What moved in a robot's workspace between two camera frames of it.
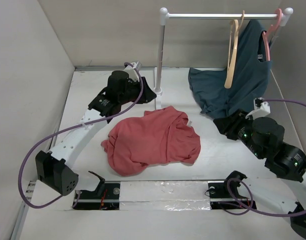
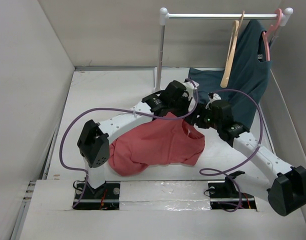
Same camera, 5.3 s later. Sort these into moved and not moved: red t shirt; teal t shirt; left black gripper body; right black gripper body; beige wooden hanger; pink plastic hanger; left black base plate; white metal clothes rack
Moved: beige wooden hanger; left black gripper body; right black gripper body
Not moved: teal t shirt; pink plastic hanger; left black base plate; white metal clothes rack; red t shirt
